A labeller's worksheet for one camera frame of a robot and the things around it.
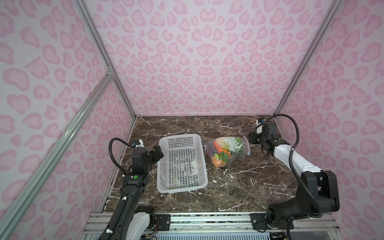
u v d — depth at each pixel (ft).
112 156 1.79
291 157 1.70
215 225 2.39
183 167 3.04
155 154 2.35
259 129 2.56
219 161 2.74
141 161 1.83
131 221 1.53
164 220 2.42
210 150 2.94
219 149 2.91
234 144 2.94
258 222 2.41
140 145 2.32
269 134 2.22
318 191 1.41
